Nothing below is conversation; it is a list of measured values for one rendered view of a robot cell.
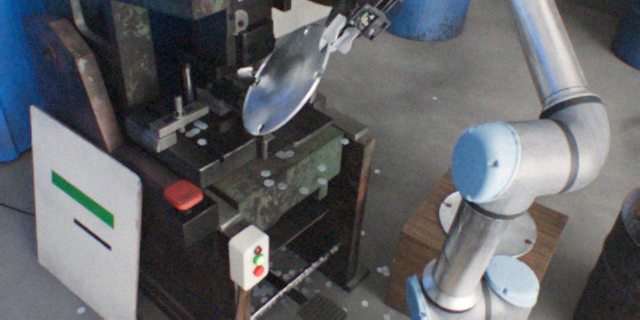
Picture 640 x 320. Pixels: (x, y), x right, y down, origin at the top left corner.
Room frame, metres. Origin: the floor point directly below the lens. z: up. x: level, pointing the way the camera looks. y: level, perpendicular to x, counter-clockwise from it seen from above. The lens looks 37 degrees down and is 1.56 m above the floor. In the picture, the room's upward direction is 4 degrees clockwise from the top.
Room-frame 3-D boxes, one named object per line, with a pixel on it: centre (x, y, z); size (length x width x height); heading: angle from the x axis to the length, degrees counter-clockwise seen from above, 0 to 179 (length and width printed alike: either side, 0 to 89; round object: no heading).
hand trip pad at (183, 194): (0.85, 0.27, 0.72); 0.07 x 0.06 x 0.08; 52
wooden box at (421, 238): (1.25, -0.52, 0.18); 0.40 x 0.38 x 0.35; 59
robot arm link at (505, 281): (0.77, -0.40, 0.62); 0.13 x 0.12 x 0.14; 104
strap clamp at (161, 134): (1.12, 0.35, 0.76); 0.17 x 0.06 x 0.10; 142
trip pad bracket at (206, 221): (0.87, 0.26, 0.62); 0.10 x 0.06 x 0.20; 142
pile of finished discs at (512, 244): (1.25, -0.52, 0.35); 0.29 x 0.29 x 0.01
